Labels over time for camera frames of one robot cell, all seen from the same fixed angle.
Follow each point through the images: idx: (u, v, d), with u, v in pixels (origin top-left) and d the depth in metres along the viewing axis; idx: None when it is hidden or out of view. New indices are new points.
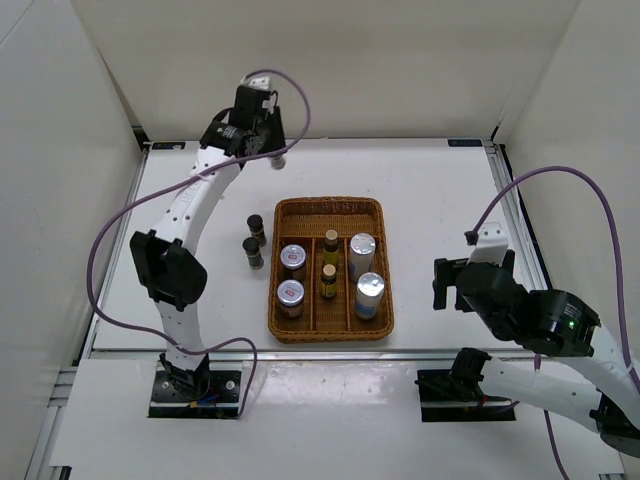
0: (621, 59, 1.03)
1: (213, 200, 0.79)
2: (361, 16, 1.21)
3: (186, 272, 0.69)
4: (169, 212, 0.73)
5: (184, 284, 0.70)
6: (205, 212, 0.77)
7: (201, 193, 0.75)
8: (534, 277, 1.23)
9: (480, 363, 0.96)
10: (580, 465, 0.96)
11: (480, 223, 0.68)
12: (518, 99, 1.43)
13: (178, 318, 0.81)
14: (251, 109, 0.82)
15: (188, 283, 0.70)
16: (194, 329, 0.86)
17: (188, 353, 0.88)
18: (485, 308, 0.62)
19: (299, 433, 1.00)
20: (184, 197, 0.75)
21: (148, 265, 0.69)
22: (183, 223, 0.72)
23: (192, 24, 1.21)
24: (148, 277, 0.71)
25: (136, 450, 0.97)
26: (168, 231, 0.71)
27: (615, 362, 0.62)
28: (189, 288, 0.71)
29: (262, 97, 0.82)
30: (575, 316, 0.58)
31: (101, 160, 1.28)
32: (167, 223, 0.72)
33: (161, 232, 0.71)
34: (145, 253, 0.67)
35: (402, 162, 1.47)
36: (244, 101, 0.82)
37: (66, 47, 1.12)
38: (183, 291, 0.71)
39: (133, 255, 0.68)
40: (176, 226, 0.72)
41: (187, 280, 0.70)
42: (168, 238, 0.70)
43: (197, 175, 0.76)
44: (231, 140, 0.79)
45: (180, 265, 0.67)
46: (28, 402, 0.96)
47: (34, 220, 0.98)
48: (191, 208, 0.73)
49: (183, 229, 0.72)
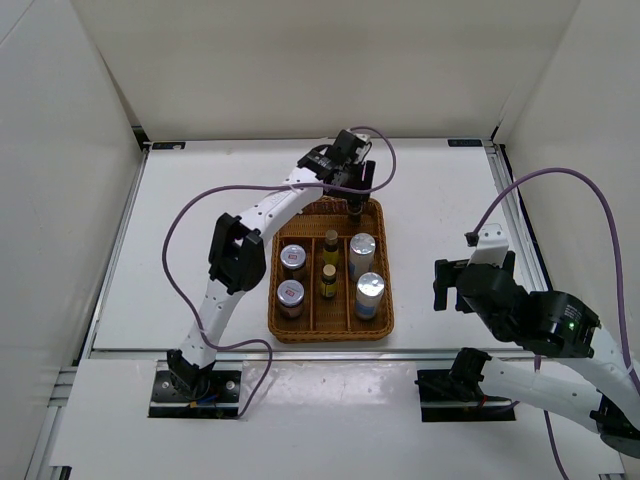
0: (621, 59, 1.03)
1: (294, 211, 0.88)
2: (361, 16, 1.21)
3: (254, 263, 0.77)
4: (258, 206, 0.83)
5: (246, 272, 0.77)
6: (285, 219, 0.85)
7: (287, 200, 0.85)
8: (534, 277, 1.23)
9: (481, 363, 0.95)
10: (580, 465, 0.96)
11: (480, 224, 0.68)
12: (518, 100, 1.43)
13: (221, 301, 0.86)
14: (346, 151, 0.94)
15: (250, 274, 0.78)
16: (226, 317, 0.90)
17: (207, 342, 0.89)
18: (486, 309, 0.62)
19: (299, 433, 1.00)
20: (272, 199, 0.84)
21: (223, 244, 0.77)
22: (265, 219, 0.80)
23: (192, 24, 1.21)
24: (218, 255, 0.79)
25: (137, 449, 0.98)
26: (251, 222, 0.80)
27: (615, 363, 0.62)
28: (248, 278, 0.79)
29: (357, 143, 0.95)
30: (576, 318, 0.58)
31: (102, 161, 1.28)
32: (252, 214, 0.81)
33: (245, 220, 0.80)
34: (226, 232, 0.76)
35: (402, 163, 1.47)
36: (342, 144, 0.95)
37: (66, 46, 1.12)
38: (243, 277, 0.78)
39: (216, 231, 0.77)
40: (259, 219, 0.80)
41: (250, 271, 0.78)
42: (249, 226, 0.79)
43: (288, 186, 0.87)
44: (324, 169, 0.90)
45: (251, 252, 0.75)
46: (29, 402, 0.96)
47: (34, 221, 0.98)
48: (276, 210, 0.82)
49: (263, 224, 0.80)
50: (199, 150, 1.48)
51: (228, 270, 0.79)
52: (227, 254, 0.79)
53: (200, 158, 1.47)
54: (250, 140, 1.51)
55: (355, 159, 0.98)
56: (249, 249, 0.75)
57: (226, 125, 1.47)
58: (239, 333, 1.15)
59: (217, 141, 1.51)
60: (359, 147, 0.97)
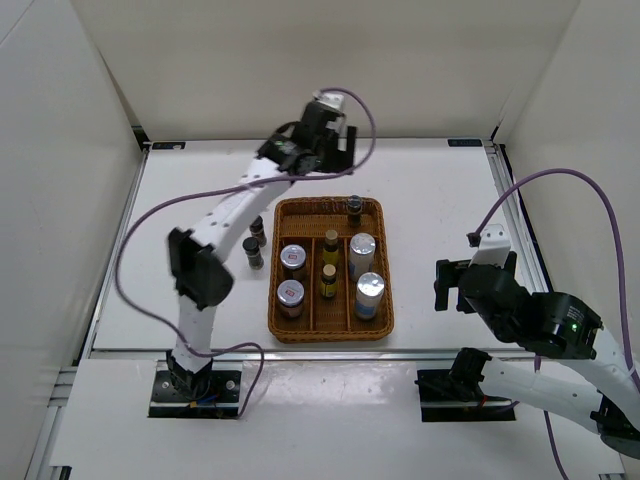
0: (621, 60, 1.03)
1: (256, 211, 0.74)
2: (361, 16, 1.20)
3: (214, 279, 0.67)
4: (210, 214, 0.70)
5: (208, 291, 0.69)
6: (245, 223, 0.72)
7: (244, 203, 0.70)
8: (534, 277, 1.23)
9: (481, 363, 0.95)
10: (579, 465, 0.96)
11: (482, 224, 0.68)
12: (518, 100, 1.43)
13: (195, 317, 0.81)
14: (314, 128, 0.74)
15: (215, 291, 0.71)
16: (204, 326, 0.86)
17: (195, 353, 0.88)
18: (488, 310, 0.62)
19: (299, 433, 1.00)
20: (227, 203, 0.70)
21: (179, 263, 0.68)
22: (220, 230, 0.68)
23: (192, 23, 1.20)
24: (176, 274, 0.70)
25: (137, 449, 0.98)
26: (203, 235, 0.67)
27: (616, 364, 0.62)
28: (212, 295, 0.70)
29: (328, 116, 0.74)
30: (578, 319, 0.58)
31: (101, 160, 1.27)
32: (204, 226, 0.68)
33: (198, 233, 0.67)
34: (180, 252, 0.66)
35: (403, 163, 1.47)
36: (309, 119, 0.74)
37: (66, 45, 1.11)
38: (207, 294, 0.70)
39: (168, 250, 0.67)
40: (213, 231, 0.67)
41: (213, 288, 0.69)
42: (202, 240, 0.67)
43: (244, 184, 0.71)
44: (287, 156, 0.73)
45: (212, 272, 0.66)
46: (28, 402, 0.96)
47: (33, 221, 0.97)
48: (232, 217, 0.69)
49: (218, 236, 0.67)
50: (199, 150, 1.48)
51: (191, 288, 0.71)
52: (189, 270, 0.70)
53: (200, 158, 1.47)
54: (250, 140, 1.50)
55: (328, 136, 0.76)
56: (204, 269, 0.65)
57: (226, 124, 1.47)
58: (239, 333, 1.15)
59: (217, 141, 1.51)
60: (330, 121, 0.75)
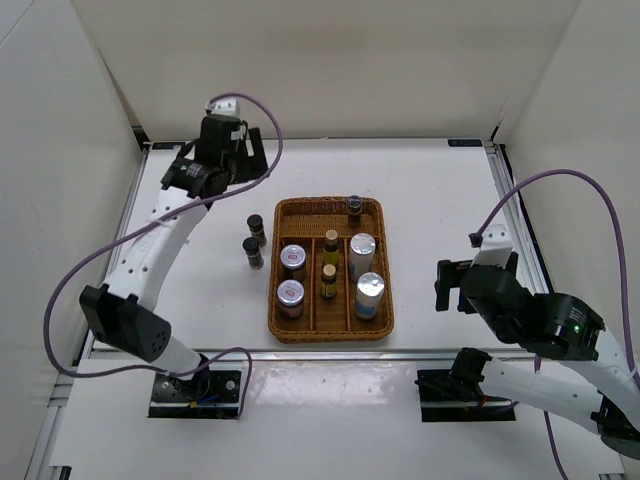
0: (621, 61, 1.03)
1: (174, 245, 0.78)
2: (361, 16, 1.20)
3: (144, 328, 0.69)
4: (125, 262, 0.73)
5: (141, 341, 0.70)
6: (164, 260, 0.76)
7: (158, 242, 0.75)
8: (534, 277, 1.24)
9: (481, 363, 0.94)
10: (579, 465, 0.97)
11: (484, 225, 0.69)
12: (518, 100, 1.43)
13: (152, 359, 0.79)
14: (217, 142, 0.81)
15: (143, 343, 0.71)
16: (175, 357, 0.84)
17: (178, 374, 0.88)
18: (490, 311, 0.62)
19: (299, 433, 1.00)
20: (140, 246, 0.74)
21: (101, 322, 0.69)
22: (138, 274, 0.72)
23: (192, 23, 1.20)
24: (103, 334, 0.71)
25: (137, 449, 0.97)
26: (124, 283, 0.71)
27: (618, 366, 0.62)
28: (147, 346, 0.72)
29: (229, 127, 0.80)
30: (581, 321, 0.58)
31: (101, 160, 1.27)
32: (122, 275, 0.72)
33: (115, 284, 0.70)
34: (98, 313, 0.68)
35: (402, 163, 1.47)
36: (210, 136, 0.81)
37: (65, 44, 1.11)
38: (142, 348, 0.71)
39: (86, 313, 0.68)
40: (131, 278, 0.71)
41: (147, 337, 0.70)
42: (122, 292, 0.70)
43: (155, 222, 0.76)
44: (195, 178, 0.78)
45: (132, 326, 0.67)
46: (28, 402, 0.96)
47: (33, 221, 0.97)
48: (148, 259, 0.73)
49: (138, 281, 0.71)
50: None
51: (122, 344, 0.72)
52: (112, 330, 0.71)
53: None
54: None
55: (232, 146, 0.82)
56: (129, 324, 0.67)
57: None
58: (239, 333, 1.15)
59: None
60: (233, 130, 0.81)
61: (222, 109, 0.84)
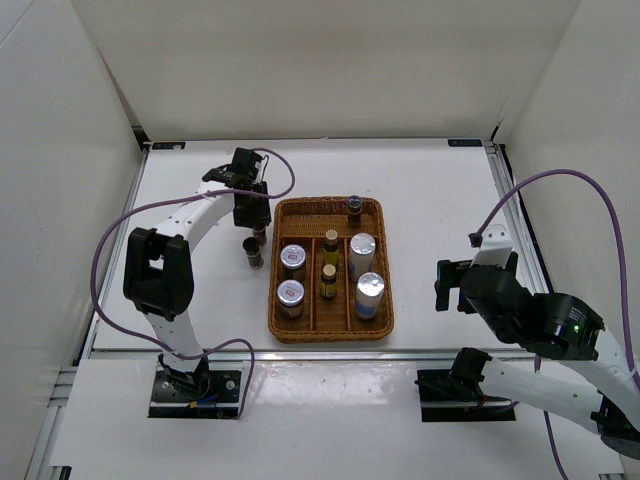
0: (621, 60, 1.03)
1: (208, 221, 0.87)
2: (361, 16, 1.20)
3: (183, 269, 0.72)
4: (172, 217, 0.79)
5: (176, 282, 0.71)
6: (201, 227, 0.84)
7: (202, 207, 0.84)
8: (534, 277, 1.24)
9: (481, 363, 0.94)
10: (579, 465, 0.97)
11: (484, 225, 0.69)
12: (518, 100, 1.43)
13: (170, 328, 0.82)
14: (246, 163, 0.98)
15: (175, 291, 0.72)
16: (188, 334, 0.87)
17: (184, 358, 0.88)
18: (490, 312, 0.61)
19: (299, 433, 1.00)
20: (185, 209, 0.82)
21: (141, 263, 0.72)
22: (185, 225, 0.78)
23: (192, 23, 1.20)
24: (136, 277, 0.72)
25: (137, 449, 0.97)
26: (171, 229, 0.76)
27: (618, 366, 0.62)
28: (178, 294, 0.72)
29: (258, 156, 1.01)
30: (580, 321, 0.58)
31: (101, 160, 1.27)
32: (169, 223, 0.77)
33: (163, 229, 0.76)
34: (143, 245, 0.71)
35: (402, 163, 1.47)
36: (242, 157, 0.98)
37: (65, 44, 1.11)
38: (171, 297, 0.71)
39: (129, 253, 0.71)
40: (179, 226, 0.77)
41: (181, 282, 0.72)
42: (169, 234, 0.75)
43: (201, 196, 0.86)
44: (232, 178, 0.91)
45: (176, 259, 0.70)
46: (29, 402, 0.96)
47: (33, 220, 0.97)
48: (194, 217, 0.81)
49: (185, 230, 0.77)
50: (199, 150, 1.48)
51: (150, 294, 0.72)
52: (146, 275, 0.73)
53: (200, 157, 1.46)
54: (250, 139, 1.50)
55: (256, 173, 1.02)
56: (174, 257, 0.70)
57: (226, 124, 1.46)
58: (239, 333, 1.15)
59: (216, 140, 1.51)
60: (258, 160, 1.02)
61: None
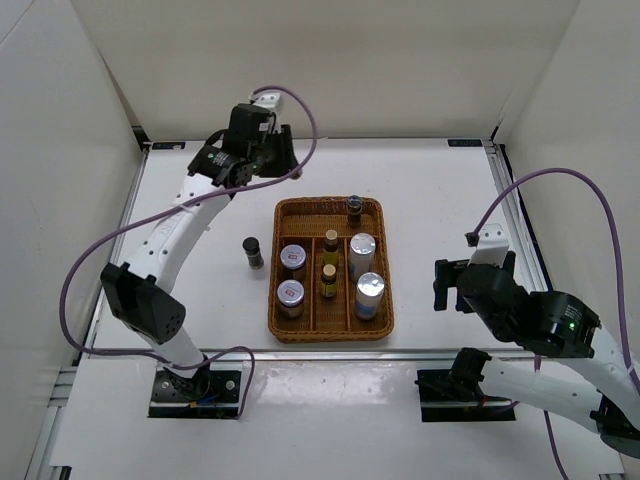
0: (621, 60, 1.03)
1: (196, 231, 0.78)
2: (361, 17, 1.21)
3: (160, 307, 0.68)
4: (147, 244, 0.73)
5: (156, 322, 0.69)
6: (184, 246, 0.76)
7: (180, 226, 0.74)
8: (534, 277, 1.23)
9: (480, 363, 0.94)
10: (579, 465, 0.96)
11: (480, 224, 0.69)
12: (518, 99, 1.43)
13: (161, 347, 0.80)
14: (243, 135, 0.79)
15: (159, 325, 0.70)
16: (182, 345, 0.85)
17: (179, 368, 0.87)
18: (486, 310, 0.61)
19: (299, 433, 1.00)
20: (163, 229, 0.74)
21: (120, 300, 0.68)
22: (158, 257, 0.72)
23: (192, 24, 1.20)
24: (118, 313, 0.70)
25: (137, 448, 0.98)
26: (144, 265, 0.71)
27: (615, 364, 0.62)
28: (162, 328, 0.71)
29: (257, 118, 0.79)
30: (576, 318, 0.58)
31: (101, 160, 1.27)
32: (143, 257, 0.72)
33: (137, 265, 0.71)
34: (116, 289, 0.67)
35: (402, 163, 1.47)
36: (238, 126, 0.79)
37: (66, 46, 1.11)
38: (156, 330, 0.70)
39: (107, 291, 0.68)
40: (152, 261, 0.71)
41: (161, 319, 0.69)
42: (141, 274, 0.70)
43: (180, 207, 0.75)
44: (220, 169, 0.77)
45: (148, 305, 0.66)
46: (29, 402, 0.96)
47: (34, 221, 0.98)
48: (169, 243, 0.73)
49: (157, 265, 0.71)
50: None
51: (136, 325, 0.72)
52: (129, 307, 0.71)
53: None
54: None
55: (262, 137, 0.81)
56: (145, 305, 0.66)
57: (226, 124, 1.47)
58: (239, 332, 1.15)
59: None
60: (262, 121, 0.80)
61: (264, 101, 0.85)
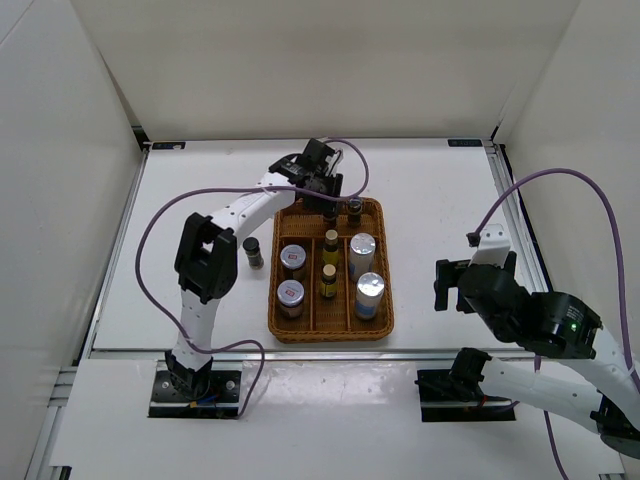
0: (621, 61, 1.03)
1: (266, 214, 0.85)
2: (361, 17, 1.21)
3: (225, 264, 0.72)
4: (229, 207, 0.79)
5: (220, 271, 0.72)
6: (255, 222, 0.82)
7: (260, 201, 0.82)
8: (535, 277, 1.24)
9: (480, 363, 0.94)
10: (579, 464, 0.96)
11: (482, 224, 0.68)
12: (518, 100, 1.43)
13: (197, 311, 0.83)
14: (315, 158, 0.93)
15: (219, 279, 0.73)
16: (210, 322, 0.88)
17: (197, 350, 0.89)
18: (488, 311, 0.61)
19: (299, 432, 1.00)
20: (244, 201, 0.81)
21: (193, 247, 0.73)
22: (238, 218, 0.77)
23: (192, 24, 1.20)
24: (186, 258, 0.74)
25: (137, 448, 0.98)
26: (224, 220, 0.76)
27: (616, 364, 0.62)
28: (220, 281, 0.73)
29: (328, 150, 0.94)
30: (577, 319, 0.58)
31: (102, 160, 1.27)
32: (224, 214, 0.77)
33: (217, 220, 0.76)
34: (196, 230, 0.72)
35: (403, 163, 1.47)
36: (312, 151, 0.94)
37: (66, 45, 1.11)
38: (213, 282, 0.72)
39: (185, 234, 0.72)
40: (232, 219, 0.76)
41: (223, 273, 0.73)
42: (221, 226, 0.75)
43: (261, 188, 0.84)
44: (295, 175, 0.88)
45: (222, 251, 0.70)
46: (29, 402, 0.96)
47: (34, 221, 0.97)
48: (249, 210, 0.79)
49: (237, 223, 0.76)
50: (199, 150, 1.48)
51: (194, 275, 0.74)
52: (196, 256, 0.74)
53: (200, 158, 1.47)
54: (250, 140, 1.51)
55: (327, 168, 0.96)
56: (222, 250, 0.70)
57: (226, 124, 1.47)
58: (239, 332, 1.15)
59: (217, 141, 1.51)
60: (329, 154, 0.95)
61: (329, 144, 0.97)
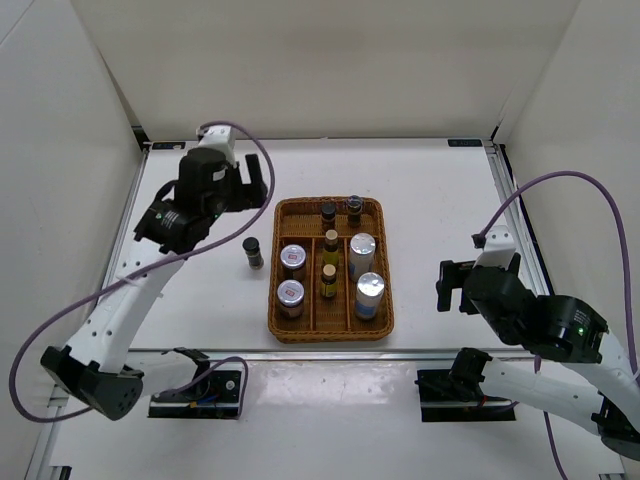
0: (622, 62, 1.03)
1: (146, 301, 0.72)
2: (363, 16, 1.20)
3: (107, 395, 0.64)
4: (90, 323, 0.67)
5: (107, 403, 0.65)
6: (135, 320, 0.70)
7: (124, 303, 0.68)
8: (534, 277, 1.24)
9: (480, 363, 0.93)
10: (578, 464, 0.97)
11: (488, 227, 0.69)
12: (518, 100, 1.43)
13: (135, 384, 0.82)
14: (192, 190, 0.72)
15: (112, 406, 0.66)
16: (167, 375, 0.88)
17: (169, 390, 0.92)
18: (493, 313, 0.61)
19: (299, 432, 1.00)
20: (107, 305, 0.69)
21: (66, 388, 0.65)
22: (102, 339, 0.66)
23: (193, 23, 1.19)
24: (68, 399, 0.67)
25: (137, 449, 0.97)
26: (86, 350, 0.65)
27: (620, 369, 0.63)
28: (114, 407, 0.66)
29: (208, 169, 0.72)
30: (584, 324, 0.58)
31: (101, 159, 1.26)
32: (85, 340, 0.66)
33: (77, 348, 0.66)
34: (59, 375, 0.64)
35: (403, 163, 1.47)
36: (183, 178, 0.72)
37: (65, 43, 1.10)
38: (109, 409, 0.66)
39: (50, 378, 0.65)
40: (93, 343, 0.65)
41: (112, 399, 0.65)
42: (83, 359, 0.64)
43: (122, 280, 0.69)
44: (169, 230, 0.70)
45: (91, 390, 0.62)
46: (29, 403, 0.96)
47: (33, 220, 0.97)
48: (112, 322, 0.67)
49: (101, 347, 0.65)
50: None
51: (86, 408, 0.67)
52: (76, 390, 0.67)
53: None
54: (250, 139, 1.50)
55: (214, 188, 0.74)
56: (89, 388, 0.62)
57: None
58: (239, 332, 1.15)
59: None
60: (213, 172, 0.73)
61: (212, 136, 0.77)
